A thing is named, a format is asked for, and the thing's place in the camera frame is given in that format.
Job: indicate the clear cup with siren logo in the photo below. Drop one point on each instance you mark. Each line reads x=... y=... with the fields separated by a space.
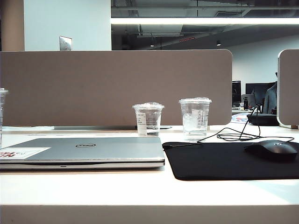
x=2 y=105

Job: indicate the small clear cup white label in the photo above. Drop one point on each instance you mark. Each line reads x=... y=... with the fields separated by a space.
x=149 y=117

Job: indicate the clear plastic cup with ice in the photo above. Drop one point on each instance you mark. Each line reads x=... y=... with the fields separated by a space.
x=194 y=121

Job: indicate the silver Dell laptop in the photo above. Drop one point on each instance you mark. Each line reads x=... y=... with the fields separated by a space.
x=93 y=152

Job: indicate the wide brown desk partition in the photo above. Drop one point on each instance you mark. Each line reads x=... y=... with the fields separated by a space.
x=116 y=81

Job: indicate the red ceiling sign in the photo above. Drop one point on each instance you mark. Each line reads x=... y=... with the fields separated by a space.
x=187 y=39

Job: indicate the black mouse pad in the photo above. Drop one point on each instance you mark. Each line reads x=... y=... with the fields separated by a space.
x=222 y=161

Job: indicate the colourful magazine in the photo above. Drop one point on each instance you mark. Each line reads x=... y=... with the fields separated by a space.
x=238 y=118

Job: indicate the slim black monitor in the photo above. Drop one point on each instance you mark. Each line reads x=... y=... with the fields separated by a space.
x=236 y=91

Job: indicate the dark bottle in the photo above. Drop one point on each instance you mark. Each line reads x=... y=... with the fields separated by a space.
x=245 y=104

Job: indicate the black ceiling spotlight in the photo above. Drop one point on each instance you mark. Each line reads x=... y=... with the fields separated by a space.
x=218 y=43

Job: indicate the white ceiling light strip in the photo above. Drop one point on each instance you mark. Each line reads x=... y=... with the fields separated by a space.
x=198 y=21

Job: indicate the wide black monitor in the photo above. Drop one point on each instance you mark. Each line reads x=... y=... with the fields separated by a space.
x=254 y=89

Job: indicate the black soft pouch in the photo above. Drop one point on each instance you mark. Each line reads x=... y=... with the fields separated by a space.
x=264 y=119

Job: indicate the grey office chair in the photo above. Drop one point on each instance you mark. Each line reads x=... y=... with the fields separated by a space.
x=271 y=100

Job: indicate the black computer mouse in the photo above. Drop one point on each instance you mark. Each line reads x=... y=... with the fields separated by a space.
x=273 y=149

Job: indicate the narrow brown desk partition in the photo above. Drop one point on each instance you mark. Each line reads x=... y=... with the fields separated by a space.
x=289 y=88

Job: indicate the metal wall switch plate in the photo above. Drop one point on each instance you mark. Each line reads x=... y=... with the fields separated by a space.
x=65 y=43

